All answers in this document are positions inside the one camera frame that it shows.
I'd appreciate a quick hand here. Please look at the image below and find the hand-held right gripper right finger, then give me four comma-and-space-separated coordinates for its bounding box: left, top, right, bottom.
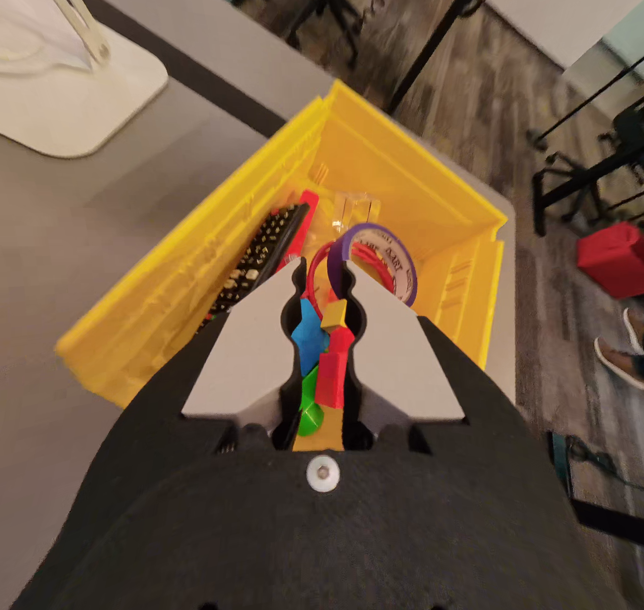
340, 268, 467, 426

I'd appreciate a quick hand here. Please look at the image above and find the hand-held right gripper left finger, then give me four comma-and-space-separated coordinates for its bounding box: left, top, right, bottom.
181, 258, 307, 423

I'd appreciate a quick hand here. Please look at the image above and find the yellow plastic bin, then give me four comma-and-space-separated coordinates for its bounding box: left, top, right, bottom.
56, 79, 507, 454

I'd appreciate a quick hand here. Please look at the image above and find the yellow toy cube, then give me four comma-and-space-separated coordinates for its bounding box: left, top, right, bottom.
319, 304, 349, 332

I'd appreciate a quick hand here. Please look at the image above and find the small red toy brick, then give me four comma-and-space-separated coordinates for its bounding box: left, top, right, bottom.
314, 329, 356, 411

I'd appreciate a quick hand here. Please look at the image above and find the blue toy block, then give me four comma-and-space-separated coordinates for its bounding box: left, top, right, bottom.
292, 299, 325, 377

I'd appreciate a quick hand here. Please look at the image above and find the green toy block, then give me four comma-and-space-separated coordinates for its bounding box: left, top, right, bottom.
298, 366, 329, 439

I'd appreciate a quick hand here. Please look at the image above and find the black remote control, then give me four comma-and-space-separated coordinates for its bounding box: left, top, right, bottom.
205, 203, 313, 331

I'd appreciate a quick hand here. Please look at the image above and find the purple tape roll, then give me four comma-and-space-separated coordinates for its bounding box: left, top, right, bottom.
330, 222, 419, 309

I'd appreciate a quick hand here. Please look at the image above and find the clear plastic block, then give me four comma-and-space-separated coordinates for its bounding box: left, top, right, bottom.
330, 193, 383, 231

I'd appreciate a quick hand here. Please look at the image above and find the person's shoe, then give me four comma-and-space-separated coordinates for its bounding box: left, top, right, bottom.
621, 308, 644, 355
593, 335, 644, 390

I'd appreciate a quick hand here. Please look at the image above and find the red fabric bag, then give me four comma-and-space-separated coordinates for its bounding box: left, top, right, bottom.
576, 221, 644, 299

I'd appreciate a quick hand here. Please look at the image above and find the black table leg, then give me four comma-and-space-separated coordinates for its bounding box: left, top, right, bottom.
387, 0, 496, 116

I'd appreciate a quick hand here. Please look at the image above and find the black office chair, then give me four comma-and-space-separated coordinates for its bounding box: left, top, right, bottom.
232, 0, 365, 70

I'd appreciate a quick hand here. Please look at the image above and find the red plastic ring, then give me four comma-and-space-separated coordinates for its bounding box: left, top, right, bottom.
306, 238, 351, 315

